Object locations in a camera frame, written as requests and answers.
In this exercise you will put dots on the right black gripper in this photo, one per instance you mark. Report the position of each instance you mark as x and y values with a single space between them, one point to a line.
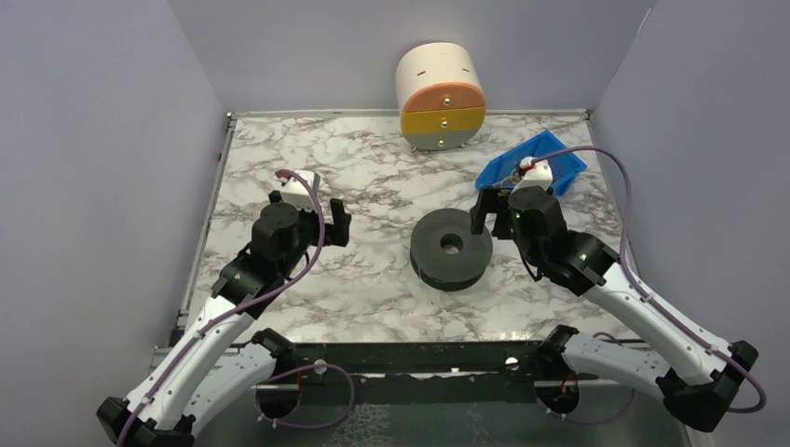
496 209

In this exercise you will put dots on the round cream drawer cabinet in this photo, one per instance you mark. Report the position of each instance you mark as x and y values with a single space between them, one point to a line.
441 100

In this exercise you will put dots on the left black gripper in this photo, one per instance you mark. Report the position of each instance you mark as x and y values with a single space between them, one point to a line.
324 223

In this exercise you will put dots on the blue plastic bin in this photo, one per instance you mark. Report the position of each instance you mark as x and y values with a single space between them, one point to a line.
500 171

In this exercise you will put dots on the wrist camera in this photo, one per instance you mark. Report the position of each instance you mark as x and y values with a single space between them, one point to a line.
529 172
295 194

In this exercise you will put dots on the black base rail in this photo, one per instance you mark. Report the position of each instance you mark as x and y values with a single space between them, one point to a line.
332 374

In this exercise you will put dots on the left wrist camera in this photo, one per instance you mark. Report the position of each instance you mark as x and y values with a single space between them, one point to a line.
295 194

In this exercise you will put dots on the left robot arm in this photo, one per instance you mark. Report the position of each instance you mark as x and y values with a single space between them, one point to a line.
195 381

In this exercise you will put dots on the black cable spool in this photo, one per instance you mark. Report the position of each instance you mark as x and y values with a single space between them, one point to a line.
445 254

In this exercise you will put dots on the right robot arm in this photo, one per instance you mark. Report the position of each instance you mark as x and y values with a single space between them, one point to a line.
694 373

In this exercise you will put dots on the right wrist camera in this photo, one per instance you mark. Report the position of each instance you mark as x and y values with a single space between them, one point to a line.
529 172

